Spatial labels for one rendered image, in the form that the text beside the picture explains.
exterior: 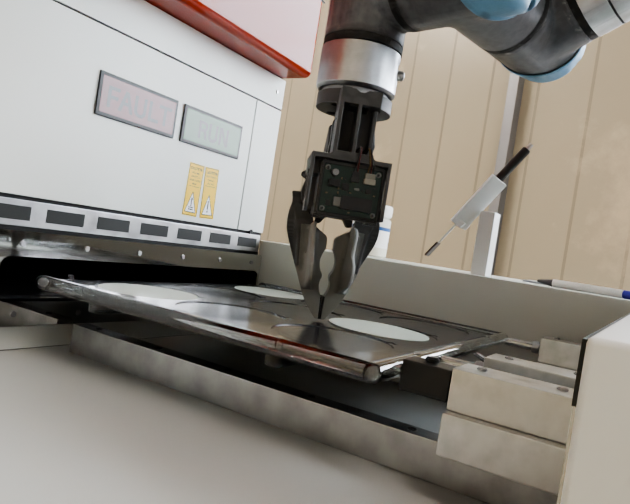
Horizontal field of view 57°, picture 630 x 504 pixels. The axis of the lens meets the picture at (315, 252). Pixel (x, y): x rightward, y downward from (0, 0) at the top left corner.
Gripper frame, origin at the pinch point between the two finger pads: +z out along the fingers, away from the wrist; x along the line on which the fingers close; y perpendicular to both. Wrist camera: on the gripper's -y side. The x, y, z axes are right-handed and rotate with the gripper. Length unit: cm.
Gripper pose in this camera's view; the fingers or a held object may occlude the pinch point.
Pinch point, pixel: (320, 304)
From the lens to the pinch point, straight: 57.6
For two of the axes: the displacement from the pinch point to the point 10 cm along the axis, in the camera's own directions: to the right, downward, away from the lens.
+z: -1.5, 9.9, 0.2
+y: 0.9, 0.3, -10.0
